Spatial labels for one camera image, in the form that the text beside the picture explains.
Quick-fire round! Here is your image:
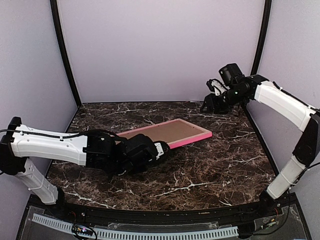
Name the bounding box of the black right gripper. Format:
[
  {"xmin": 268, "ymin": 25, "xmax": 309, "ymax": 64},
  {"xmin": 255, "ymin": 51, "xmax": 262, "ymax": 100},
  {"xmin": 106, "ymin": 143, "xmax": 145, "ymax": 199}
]
[{"xmin": 200, "ymin": 86, "xmax": 247, "ymax": 114}]

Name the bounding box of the brown cardboard backing board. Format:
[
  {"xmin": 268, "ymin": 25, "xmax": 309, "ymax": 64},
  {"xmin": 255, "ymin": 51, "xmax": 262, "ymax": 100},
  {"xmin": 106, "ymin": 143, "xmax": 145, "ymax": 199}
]
[{"xmin": 124, "ymin": 120, "xmax": 207, "ymax": 145}]

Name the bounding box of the light wooden picture frame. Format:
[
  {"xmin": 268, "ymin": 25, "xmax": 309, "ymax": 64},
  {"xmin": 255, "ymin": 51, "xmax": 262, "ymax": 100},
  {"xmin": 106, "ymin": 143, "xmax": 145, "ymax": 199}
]
[{"xmin": 116, "ymin": 118, "xmax": 213, "ymax": 150}]

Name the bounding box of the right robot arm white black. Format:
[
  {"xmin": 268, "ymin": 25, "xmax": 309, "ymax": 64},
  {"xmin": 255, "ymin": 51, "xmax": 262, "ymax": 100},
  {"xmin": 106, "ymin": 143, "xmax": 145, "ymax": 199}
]
[{"xmin": 200, "ymin": 74, "xmax": 320, "ymax": 217}]

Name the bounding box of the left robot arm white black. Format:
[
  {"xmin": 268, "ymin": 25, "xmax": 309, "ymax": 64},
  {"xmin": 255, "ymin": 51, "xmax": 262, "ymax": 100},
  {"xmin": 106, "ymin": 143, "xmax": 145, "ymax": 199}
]
[{"xmin": 0, "ymin": 117, "xmax": 170, "ymax": 218}]

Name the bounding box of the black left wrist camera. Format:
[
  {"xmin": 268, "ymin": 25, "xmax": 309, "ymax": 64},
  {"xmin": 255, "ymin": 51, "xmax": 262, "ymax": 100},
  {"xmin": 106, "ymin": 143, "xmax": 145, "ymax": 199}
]
[{"xmin": 125, "ymin": 134, "xmax": 158, "ymax": 161}]

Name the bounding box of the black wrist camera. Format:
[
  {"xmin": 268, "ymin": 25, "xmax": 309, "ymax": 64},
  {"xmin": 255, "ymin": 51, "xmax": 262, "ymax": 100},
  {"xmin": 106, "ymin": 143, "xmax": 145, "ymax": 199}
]
[
  {"xmin": 125, "ymin": 134, "xmax": 158, "ymax": 161},
  {"xmin": 218, "ymin": 63, "xmax": 244, "ymax": 86}
]

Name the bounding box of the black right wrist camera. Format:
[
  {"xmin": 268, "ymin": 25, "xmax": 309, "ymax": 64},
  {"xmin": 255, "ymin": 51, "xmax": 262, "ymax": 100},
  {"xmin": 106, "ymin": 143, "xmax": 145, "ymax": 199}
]
[{"xmin": 218, "ymin": 63, "xmax": 244, "ymax": 86}]

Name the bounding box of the black right corner post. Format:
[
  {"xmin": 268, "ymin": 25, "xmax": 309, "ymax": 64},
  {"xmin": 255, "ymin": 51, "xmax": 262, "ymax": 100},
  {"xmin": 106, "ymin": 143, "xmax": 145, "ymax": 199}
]
[{"xmin": 250, "ymin": 0, "xmax": 272, "ymax": 75}]

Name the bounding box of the black corner post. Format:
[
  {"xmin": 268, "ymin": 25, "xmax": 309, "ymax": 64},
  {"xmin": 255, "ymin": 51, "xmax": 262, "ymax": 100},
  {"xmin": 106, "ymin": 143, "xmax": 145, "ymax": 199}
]
[
  {"xmin": 49, "ymin": 0, "xmax": 82, "ymax": 108},
  {"xmin": 250, "ymin": 0, "xmax": 272, "ymax": 75}
]

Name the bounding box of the white slotted cable duct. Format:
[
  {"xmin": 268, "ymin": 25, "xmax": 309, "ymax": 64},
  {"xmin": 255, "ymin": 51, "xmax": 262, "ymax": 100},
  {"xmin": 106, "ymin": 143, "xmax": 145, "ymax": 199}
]
[{"xmin": 32, "ymin": 213, "xmax": 239, "ymax": 240}]

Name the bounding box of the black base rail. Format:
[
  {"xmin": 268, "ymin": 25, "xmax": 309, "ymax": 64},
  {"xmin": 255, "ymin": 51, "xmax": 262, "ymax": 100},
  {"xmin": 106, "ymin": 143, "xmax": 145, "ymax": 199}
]
[{"xmin": 16, "ymin": 193, "xmax": 311, "ymax": 240}]

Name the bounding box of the black left corner post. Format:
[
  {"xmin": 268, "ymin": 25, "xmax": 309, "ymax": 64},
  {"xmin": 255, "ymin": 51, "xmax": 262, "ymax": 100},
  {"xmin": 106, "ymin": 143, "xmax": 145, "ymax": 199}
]
[{"xmin": 49, "ymin": 0, "xmax": 82, "ymax": 108}]

